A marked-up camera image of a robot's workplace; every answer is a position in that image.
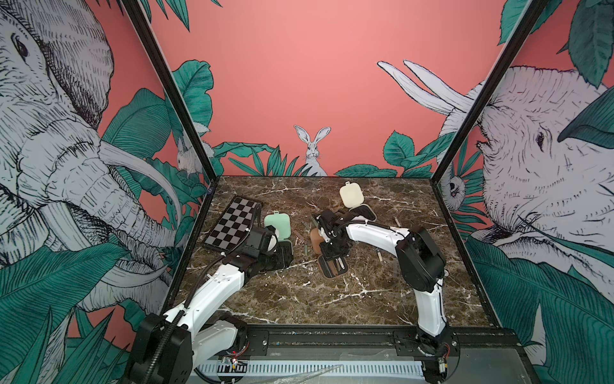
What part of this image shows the brown clipper case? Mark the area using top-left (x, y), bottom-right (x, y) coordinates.
top-left (310, 228), bottom-right (349, 279)

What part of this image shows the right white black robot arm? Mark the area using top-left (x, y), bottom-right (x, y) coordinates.
top-left (313, 210), bottom-right (448, 339)

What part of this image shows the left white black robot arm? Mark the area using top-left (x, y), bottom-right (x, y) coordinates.
top-left (120, 201), bottom-right (291, 383)

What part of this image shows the mint green clipper case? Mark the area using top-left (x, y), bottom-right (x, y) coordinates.
top-left (264, 211), bottom-right (294, 270)

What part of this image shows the cream clipper case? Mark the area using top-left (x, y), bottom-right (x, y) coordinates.
top-left (339, 182), bottom-right (377, 221)

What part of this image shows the black white checkerboard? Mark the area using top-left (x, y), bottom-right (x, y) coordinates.
top-left (203, 195), bottom-right (262, 252)

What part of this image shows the white perforated strip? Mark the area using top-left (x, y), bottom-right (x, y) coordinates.
top-left (198, 360), bottom-right (424, 379)

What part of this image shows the black aluminium front rail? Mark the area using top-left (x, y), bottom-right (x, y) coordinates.
top-left (239, 324), bottom-right (521, 358)

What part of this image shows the left black frame post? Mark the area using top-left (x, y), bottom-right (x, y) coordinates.
top-left (122, 0), bottom-right (217, 183)

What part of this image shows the black frame post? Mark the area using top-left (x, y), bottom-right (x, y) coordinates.
top-left (122, 0), bottom-right (217, 183)
top-left (430, 0), bottom-right (548, 186)

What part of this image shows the right black frame post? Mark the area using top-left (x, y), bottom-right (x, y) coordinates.
top-left (430, 0), bottom-right (548, 186)

